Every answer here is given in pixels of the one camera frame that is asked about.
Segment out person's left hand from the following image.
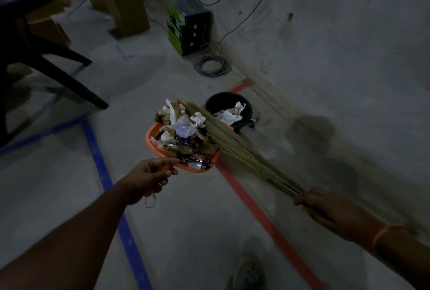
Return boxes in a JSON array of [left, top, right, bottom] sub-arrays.
[[118, 157, 181, 206]]

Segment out person's right hand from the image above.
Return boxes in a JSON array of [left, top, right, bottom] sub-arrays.
[[293, 187, 384, 244]]

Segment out orange plastic dustpan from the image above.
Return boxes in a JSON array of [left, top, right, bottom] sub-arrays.
[[145, 99, 222, 198]]

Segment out straw stick broom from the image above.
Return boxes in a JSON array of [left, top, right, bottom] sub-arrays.
[[183, 101, 307, 198]]

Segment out person's right forearm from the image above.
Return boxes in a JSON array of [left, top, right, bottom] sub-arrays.
[[369, 224, 430, 290]]

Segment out person's left forearm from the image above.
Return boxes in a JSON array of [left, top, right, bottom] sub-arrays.
[[0, 181, 130, 290]]

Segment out pile of paper trash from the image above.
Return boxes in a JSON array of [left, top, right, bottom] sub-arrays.
[[150, 99, 219, 170]]

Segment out orange wrist thread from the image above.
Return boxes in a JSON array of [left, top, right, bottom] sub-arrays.
[[370, 225, 409, 252]]

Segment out white crumpled paper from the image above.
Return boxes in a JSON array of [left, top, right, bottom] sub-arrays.
[[214, 101, 246, 126]]

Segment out black trash bin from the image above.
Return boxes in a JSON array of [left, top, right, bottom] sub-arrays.
[[204, 92, 258, 133]]

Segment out person's grey shoe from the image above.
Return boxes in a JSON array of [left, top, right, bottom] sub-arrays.
[[228, 253, 267, 290]]

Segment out black and green box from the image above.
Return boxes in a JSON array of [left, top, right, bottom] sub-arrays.
[[167, 0, 213, 57]]

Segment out flat cardboard pieces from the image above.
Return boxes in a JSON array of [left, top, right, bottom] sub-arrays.
[[25, 0, 73, 49]]

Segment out dark plastic chair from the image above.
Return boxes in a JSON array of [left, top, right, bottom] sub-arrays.
[[0, 0, 110, 147]]

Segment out coiled grey cable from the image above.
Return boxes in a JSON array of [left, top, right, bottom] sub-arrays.
[[194, 55, 232, 78]]

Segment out black wall cable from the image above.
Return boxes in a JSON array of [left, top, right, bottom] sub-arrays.
[[181, 0, 289, 57]]

